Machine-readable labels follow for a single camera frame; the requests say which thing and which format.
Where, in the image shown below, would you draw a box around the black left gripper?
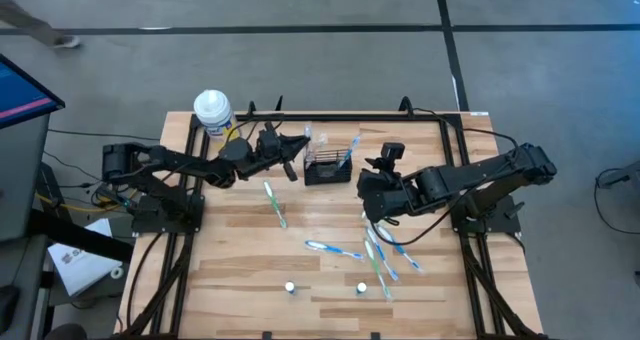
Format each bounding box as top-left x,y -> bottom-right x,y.
253,121 -> 312,183

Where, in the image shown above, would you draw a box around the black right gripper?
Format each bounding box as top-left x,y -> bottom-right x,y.
357,142 -> 420,220

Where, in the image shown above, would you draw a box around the blue toothbrush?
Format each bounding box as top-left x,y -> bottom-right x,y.
340,133 -> 362,170
304,239 -> 366,262
375,222 -> 424,274
363,218 -> 401,283

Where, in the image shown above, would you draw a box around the green and orange toothbrush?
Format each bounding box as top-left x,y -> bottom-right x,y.
262,179 -> 289,230

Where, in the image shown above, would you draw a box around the yellow Lysol wipes canister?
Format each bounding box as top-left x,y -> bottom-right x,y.
193,89 -> 242,144

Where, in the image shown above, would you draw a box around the black desk leg bar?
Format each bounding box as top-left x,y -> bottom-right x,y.
27,207 -> 135,264

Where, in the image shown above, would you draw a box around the white printed booklet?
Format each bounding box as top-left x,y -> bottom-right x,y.
47,218 -> 125,298

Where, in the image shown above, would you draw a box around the dark grey floor object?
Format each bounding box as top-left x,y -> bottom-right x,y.
597,159 -> 640,190

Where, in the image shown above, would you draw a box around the grey equipment cabinet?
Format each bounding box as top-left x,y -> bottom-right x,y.
0,113 -> 52,244

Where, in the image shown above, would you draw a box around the blue screen computer monitor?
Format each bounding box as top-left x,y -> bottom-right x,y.
0,53 -> 66,131

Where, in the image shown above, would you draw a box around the person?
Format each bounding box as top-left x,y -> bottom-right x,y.
44,322 -> 88,340

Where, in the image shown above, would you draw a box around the person's leg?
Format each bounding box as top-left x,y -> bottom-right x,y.
0,0 -> 81,50

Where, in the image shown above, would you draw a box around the grey desk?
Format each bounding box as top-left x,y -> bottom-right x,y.
0,232 -> 51,340

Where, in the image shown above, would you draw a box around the black rounded object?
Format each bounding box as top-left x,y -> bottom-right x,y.
0,284 -> 22,335

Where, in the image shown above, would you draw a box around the black wire organizer rack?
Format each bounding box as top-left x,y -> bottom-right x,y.
303,147 -> 354,187

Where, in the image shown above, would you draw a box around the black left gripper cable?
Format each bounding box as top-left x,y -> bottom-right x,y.
222,118 -> 281,149

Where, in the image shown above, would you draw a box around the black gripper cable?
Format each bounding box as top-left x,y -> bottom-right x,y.
222,118 -> 281,149
369,199 -> 469,247

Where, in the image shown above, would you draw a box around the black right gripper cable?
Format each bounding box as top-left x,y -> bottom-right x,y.
369,199 -> 469,247

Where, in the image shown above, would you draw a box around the black aluminium table frame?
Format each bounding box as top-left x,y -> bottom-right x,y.
119,110 -> 547,340

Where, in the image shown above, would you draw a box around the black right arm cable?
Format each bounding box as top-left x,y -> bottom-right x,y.
412,107 -> 521,154

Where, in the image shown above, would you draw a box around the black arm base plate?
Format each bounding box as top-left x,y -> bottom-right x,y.
131,193 -> 206,235
449,193 -> 522,235

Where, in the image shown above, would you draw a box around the black floor cable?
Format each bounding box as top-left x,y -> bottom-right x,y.
47,128 -> 162,143
42,149 -> 106,189
593,165 -> 640,236

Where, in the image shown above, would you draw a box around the yellow floor cable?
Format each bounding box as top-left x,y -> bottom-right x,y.
34,192 -> 134,216

